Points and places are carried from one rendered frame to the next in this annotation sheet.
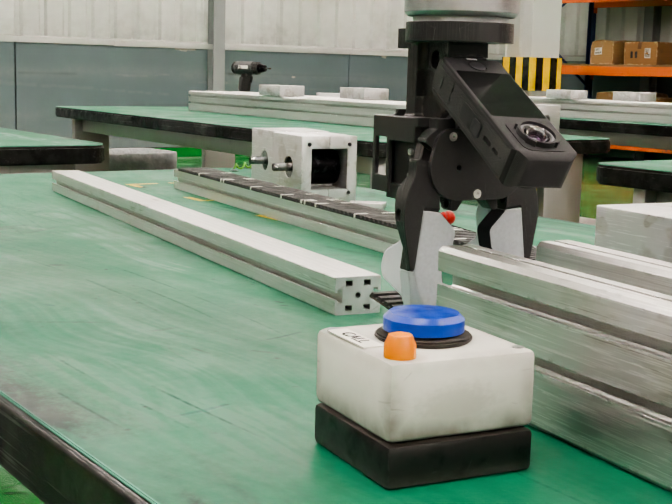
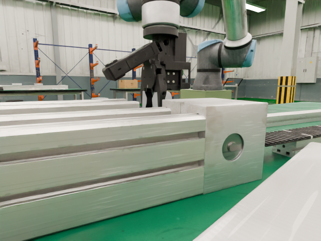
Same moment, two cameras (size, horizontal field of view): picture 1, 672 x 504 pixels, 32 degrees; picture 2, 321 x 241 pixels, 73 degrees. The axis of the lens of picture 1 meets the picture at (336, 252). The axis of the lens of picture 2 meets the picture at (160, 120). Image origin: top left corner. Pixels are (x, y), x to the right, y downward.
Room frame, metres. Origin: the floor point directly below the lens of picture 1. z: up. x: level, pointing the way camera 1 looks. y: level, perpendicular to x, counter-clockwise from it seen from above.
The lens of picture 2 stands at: (0.80, -0.54, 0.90)
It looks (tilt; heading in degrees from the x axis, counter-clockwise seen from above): 10 degrees down; 91
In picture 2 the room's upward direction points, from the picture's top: straight up
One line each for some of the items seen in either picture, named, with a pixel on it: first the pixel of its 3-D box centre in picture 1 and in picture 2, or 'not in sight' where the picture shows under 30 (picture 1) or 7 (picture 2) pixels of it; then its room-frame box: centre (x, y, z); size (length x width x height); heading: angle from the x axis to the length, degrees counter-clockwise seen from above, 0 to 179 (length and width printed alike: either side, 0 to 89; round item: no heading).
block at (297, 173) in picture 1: (306, 166); not in sight; (1.75, 0.05, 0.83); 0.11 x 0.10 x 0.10; 118
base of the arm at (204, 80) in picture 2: not in sight; (208, 79); (1.02, 0.56, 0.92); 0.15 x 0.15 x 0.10
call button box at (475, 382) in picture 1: (435, 392); not in sight; (0.57, -0.05, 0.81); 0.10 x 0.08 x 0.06; 116
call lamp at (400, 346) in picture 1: (400, 344); not in sight; (0.53, -0.03, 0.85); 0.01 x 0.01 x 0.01
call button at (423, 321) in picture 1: (423, 330); not in sight; (0.57, -0.04, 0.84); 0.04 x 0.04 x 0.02
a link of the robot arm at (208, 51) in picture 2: not in sight; (210, 55); (1.03, 0.55, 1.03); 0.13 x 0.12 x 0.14; 149
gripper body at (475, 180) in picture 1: (450, 115); (164, 61); (0.80, -0.07, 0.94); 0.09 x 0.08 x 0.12; 26
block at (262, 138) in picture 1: (282, 159); not in sight; (1.87, 0.09, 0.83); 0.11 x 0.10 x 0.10; 115
